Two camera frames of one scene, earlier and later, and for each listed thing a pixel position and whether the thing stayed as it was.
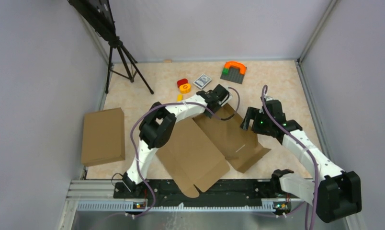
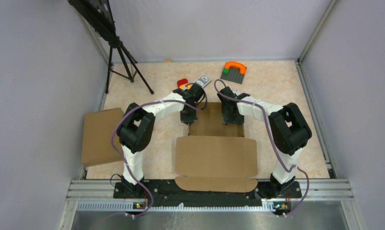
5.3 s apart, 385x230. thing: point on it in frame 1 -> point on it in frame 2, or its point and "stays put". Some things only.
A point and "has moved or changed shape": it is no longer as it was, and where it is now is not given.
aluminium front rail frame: [89, 194] stays put
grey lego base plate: [233, 75] stays put
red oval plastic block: [181, 82] stays put
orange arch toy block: [242, 67] stays put
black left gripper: [218, 104] -> [188, 120]
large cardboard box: [198, 150] has moved or changed shape
